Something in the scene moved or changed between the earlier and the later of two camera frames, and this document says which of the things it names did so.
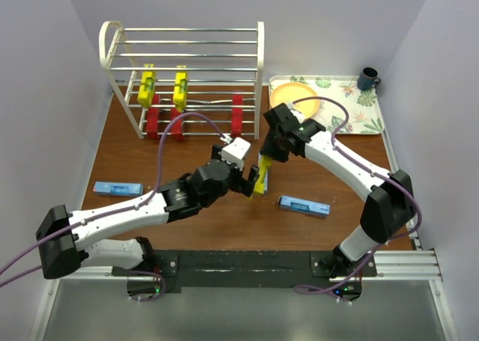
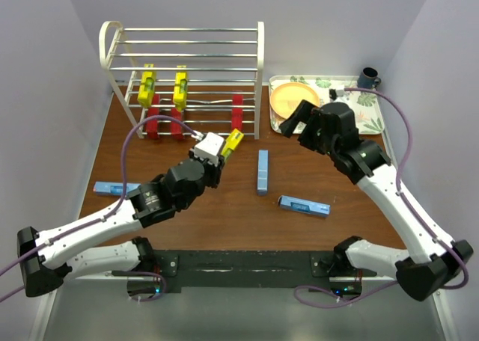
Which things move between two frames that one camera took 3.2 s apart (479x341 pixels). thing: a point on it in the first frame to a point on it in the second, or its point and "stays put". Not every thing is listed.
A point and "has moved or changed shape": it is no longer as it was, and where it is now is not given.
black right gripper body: (275, 149) to (312, 137)
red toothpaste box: (177, 131) stays put
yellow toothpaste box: (262, 183) has moved or changed shape
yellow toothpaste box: (147, 86) stays put
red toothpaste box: (236, 116) stays put
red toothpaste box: (153, 117) stays put
